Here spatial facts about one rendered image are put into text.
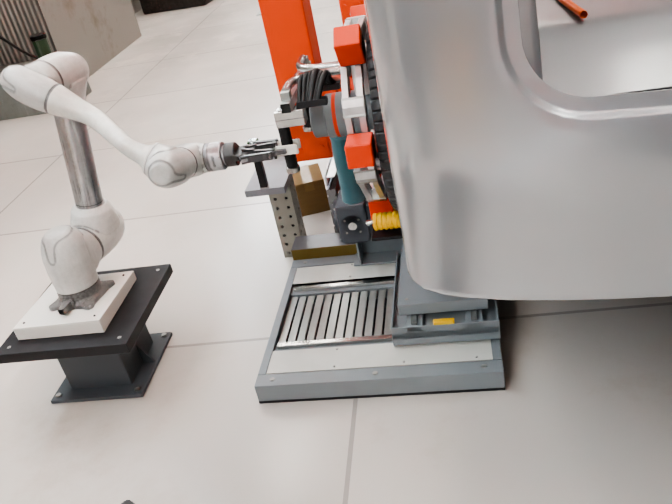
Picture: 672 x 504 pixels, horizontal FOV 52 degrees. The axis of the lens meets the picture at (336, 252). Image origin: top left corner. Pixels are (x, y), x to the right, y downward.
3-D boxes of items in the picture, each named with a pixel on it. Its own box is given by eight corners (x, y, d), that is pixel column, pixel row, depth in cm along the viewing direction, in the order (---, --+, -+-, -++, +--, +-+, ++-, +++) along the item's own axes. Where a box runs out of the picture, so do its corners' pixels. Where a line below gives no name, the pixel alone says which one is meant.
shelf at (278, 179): (285, 193, 282) (284, 186, 280) (245, 197, 285) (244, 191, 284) (302, 150, 318) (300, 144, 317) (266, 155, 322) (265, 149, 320)
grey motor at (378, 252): (448, 268, 275) (439, 190, 257) (344, 278, 283) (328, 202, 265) (447, 245, 290) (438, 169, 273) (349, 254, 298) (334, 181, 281)
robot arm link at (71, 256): (46, 296, 249) (22, 242, 239) (74, 269, 264) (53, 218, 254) (84, 295, 244) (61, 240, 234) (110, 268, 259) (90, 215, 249)
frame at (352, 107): (384, 225, 212) (354, 48, 184) (363, 227, 213) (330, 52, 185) (393, 152, 257) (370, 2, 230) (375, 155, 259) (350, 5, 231)
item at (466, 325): (500, 340, 232) (499, 317, 227) (393, 348, 239) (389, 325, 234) (490, 260, 274) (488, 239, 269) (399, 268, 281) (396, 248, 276)
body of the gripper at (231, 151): (232, 160, 222) (259, 157, 220) (225, 171, 215) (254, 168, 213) (225, 138, 218) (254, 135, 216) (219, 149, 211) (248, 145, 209)
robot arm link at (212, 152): (208, 176, 216) (226, 174, 215) (200, 149, 211) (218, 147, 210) (216, 164, 224) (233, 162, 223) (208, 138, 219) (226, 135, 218)
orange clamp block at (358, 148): (377, 153, 200) (374, 166, 192) (350, 156, 201) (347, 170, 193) (373, 130, 196) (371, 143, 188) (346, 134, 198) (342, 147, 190)
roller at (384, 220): (457, 225, 223) (456, 209, 220) (367, 234, 228) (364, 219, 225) (457, 216, 227) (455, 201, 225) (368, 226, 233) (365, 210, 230)
